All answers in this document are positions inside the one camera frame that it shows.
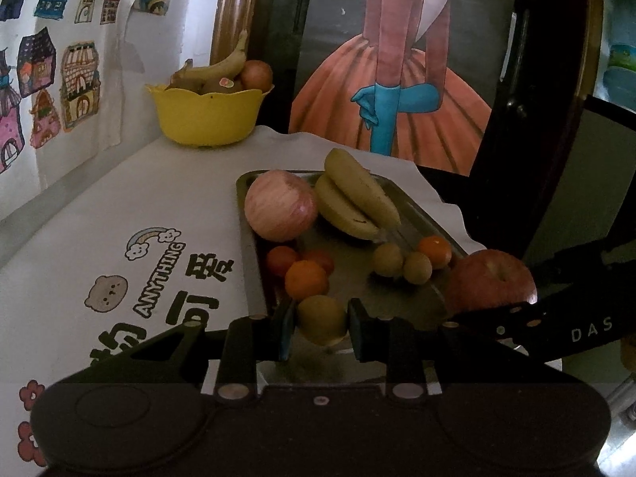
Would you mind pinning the teal plastic container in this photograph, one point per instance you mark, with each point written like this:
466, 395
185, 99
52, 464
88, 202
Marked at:
621, 49

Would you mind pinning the red cherry tomato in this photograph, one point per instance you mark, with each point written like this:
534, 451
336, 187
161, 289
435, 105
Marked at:
320, 258
281, 260

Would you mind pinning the metal tray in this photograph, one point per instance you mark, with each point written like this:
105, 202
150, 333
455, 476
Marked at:
357, 283

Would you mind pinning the white printed tablecloth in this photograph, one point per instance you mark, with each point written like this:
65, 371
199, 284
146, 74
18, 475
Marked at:
124, 198

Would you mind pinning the reddish round fruit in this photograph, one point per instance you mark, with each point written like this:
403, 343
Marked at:
256, 75

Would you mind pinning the wooden post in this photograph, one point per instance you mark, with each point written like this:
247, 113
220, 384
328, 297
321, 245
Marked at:
231, 15

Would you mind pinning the girl in orange dress poster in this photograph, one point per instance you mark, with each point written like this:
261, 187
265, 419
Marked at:
397, 74

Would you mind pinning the colourful houses drawing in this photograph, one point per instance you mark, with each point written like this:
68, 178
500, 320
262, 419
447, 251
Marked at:
59, 69

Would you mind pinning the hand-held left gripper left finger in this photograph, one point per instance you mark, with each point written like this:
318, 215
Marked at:
287, 330

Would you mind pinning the long banana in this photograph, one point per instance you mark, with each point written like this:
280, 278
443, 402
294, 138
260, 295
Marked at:
221, 65

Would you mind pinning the dark door frame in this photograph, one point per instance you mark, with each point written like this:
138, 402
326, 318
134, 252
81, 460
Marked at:
541, 109

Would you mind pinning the yellow-green longan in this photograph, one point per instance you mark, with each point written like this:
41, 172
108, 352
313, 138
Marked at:
417, 267
321, 321
388, 259

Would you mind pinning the yellow plastic bowl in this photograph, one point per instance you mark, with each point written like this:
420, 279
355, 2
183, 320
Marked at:
208, 117

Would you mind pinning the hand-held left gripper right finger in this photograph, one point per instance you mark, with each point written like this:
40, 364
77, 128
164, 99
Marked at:
356, 330

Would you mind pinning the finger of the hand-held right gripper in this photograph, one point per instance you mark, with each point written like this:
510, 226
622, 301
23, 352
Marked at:
566, 258
492, 320

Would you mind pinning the brown-tipped banana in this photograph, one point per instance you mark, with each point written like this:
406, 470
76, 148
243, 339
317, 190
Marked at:
183, 77

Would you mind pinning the pale pink apple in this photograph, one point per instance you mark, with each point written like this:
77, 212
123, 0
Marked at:
280, 205

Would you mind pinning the small orange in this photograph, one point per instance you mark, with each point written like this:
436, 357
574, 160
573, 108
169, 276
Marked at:
435, 251
306, 279

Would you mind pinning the dark red apple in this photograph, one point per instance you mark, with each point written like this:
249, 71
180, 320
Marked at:
489, 280

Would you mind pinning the bunch of bananas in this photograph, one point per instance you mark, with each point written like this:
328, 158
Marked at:
357, 196

